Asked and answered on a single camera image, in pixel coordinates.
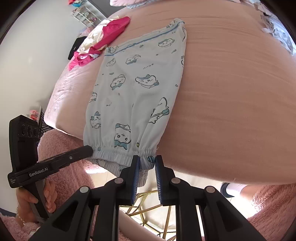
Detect pink and white clothes pile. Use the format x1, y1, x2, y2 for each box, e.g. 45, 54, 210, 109
69, 16, 131, 72

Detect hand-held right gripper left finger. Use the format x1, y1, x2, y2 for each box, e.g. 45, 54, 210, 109
30, 155, 141, 241

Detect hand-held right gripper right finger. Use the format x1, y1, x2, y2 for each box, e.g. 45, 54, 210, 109
154, 155, 266, 241

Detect black garment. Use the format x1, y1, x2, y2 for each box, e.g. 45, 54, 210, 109
68, 36, 86, 60

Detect pink fluffy robe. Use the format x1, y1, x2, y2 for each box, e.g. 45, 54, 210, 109
0, 128, 296, 241

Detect pink bed sheet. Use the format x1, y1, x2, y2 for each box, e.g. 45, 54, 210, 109
44, 0, 296, 186

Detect pile of white clothes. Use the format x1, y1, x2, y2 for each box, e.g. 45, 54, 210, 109
253, 0, 296, 56

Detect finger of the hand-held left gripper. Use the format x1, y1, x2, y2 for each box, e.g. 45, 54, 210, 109
50, 145, 93, 169

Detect person's left hand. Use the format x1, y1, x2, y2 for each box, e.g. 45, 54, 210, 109
16, 180, 58, 224

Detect pale pink satin sheet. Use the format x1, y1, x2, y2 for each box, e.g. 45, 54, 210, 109
44, 14, 121, 139

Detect gold geometric wire frame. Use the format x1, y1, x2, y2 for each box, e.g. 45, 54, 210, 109
126, 189, 178, 241

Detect white cartoon print pajama pants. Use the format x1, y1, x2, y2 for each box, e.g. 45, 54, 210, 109
83, 18, 187, 183

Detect white satin garment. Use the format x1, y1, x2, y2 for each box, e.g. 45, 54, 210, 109
79, 20, 109, 52

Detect pink checkered quilt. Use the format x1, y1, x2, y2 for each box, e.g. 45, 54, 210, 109
110, 0, 158, 7

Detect white shelf rack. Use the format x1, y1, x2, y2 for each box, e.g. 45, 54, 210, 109
70, 0, 109, 28

